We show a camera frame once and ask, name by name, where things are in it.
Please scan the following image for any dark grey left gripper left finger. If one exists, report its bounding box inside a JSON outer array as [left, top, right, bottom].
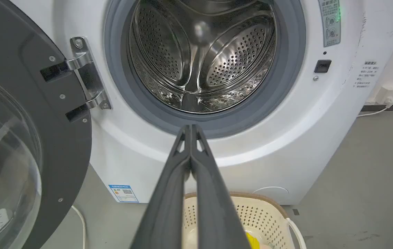
[[130, 125, 192, 249]]

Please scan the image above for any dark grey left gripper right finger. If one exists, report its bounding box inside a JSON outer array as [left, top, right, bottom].
[[190, 125, 251, 249]]

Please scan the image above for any white front-load washing machine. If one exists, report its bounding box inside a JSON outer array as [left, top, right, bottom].
[[10, 0, 393, 205]]

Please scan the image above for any dark grey washer door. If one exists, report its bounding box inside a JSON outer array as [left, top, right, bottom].
[[0, 0, 92, 249]]

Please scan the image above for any blue energy label sticker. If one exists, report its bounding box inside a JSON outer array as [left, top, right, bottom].
[[109, 185, 139, 203]]

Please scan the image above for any yellow item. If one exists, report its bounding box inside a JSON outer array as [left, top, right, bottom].
[[246, 232, 260, 249]]

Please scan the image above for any cream perforated laundry basket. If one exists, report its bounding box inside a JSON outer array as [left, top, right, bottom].
[[183, 192, 307, 249]]

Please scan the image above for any stainless steel washer drum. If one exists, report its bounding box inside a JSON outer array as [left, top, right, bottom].
[[126, 0, 278, 114]]

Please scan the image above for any chrome door hinge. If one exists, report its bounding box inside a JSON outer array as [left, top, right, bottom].
[[66, 37, 112, 110]]

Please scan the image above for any grey rubber door gasket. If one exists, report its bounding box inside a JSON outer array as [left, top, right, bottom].
[[104, 0, 306, 139]]

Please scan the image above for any black door latch socket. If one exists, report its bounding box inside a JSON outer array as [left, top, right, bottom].
[[314, 60, 332, 73]]

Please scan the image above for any white warning text sticker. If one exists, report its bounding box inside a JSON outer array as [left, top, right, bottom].
[[353, 61, 380, 90]]

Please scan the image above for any grey instruction sticker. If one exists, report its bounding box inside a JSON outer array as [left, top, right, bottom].
[[318, 0, 341, 47]]

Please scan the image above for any white floor cable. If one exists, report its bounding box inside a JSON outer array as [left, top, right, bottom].
[[71, 205, 87, 249]]

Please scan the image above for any white power cable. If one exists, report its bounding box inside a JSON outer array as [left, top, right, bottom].
[[357, 98, 393, 118]]

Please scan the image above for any white wall power socket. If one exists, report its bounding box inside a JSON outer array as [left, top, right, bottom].
[[375, 86, 393, 105]]

